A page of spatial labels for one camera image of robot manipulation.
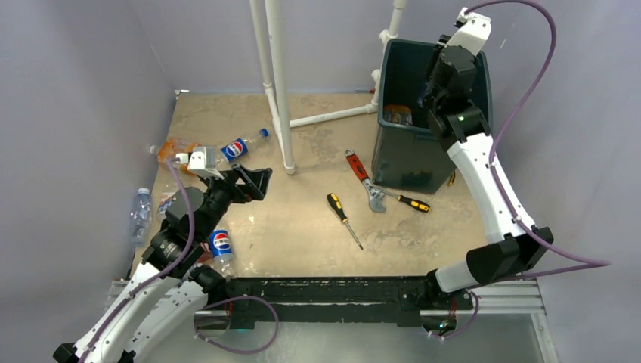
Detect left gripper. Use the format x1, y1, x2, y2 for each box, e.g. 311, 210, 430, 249
197, 163, 271, 240

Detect orange juice bottle white cap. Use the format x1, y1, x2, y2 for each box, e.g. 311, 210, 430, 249
383, 104, 413, 126

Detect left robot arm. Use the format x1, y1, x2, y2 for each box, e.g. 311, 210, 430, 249
53, 165, 272, 362

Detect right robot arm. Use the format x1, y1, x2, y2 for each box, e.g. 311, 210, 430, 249
422, 46, 553, 308

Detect dark green plastic bin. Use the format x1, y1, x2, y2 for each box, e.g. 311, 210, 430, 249
372, 36, 493, 194

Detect pepsi bottle near base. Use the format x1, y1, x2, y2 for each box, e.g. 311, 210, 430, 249
208, 229, 236, 278

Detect yellow black screwdriver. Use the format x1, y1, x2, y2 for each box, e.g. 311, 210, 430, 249
379, 189, 431, 213
327, 193, 364, 250

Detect orange label bottle far left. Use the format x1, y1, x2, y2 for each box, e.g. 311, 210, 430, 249
148, 138, 201, 175

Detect blue white label bottle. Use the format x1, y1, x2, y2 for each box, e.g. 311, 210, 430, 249
156, 191, 177, 218

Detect red adjustable wrench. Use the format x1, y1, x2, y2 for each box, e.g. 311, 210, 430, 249
345, 149, 386, 213

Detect clear water bottle left edge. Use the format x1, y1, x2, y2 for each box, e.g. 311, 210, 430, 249
129, 188, 152, 247

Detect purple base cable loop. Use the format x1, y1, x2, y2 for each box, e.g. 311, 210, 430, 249
193, 295, 280, 355

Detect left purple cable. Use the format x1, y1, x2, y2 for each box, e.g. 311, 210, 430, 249
77, 159, 197, 363

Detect white pvc pipe frame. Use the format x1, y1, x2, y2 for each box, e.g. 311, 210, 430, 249
249, 0, 382, 175

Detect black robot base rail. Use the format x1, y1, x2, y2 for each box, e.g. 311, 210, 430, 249
204, 276, 473, 330

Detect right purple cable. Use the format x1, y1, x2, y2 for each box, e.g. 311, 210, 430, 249
463, 0, 612, 281

